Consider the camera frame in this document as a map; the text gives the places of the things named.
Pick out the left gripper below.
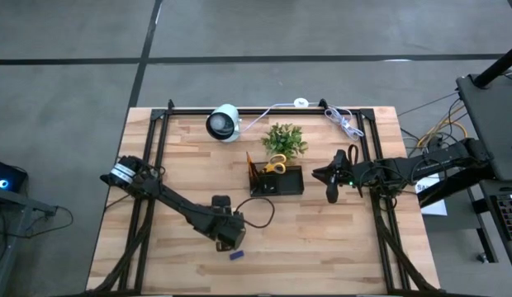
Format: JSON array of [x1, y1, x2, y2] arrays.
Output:
[[206, 208, 247, 252]]

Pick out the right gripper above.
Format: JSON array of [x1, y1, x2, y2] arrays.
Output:
[[311, 163, 363, 204]]

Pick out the yellow-handled scissors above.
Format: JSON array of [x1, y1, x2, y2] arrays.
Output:
[[262, 153, 288, 175]]

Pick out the black mesh desk organizer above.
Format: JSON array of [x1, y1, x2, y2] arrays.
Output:
[[249, 158, 306, 197]]

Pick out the small green potted plant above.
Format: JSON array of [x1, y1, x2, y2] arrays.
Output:
[[261, 122, 310, 161]]

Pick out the white paper sheet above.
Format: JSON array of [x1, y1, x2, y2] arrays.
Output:
[[415, 175, 449, 217]]

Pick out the black diagonal support bar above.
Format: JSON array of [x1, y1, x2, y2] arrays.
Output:
[[419, 171, 495, 209]]

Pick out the black equipment cart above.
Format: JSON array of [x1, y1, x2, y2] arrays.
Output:
[[456, 73, 512, 281]]

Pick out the backlit black keyboard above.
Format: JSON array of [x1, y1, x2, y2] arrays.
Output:
[[491, 192, 512, 243]]

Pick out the black pole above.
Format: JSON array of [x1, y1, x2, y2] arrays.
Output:
[[473, 40, 512, 88]]

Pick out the grey side desk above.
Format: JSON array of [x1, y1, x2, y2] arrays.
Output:
[[0, 184, 59, 297]]

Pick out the black computer with blue light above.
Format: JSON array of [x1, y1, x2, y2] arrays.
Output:
[[0, 158, 29, 193]]

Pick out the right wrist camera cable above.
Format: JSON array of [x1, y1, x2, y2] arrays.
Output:
[[346, 143, 360, 167]]

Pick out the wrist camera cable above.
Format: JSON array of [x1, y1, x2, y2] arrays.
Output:
[[346, 143, 360, 167], [234, 196, 277, 229]]

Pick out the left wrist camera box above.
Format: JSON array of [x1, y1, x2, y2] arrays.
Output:
[[211, 195, 233, 211]]

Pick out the white lamp cable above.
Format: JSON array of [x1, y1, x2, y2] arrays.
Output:
[[238, 101, 365, 142]]

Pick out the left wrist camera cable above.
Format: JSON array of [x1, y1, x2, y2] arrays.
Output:
[[234, 196, 277, 229]]

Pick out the yellow extension cable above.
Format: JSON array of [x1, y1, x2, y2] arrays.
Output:
[[416, 119, 467, 148]]

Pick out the black aluminium table frame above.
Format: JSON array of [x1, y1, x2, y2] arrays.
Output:
[[87, 98, 441, 297]]

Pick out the black floor cable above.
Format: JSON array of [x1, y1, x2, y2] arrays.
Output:
[[0, 205, 74, 240]]

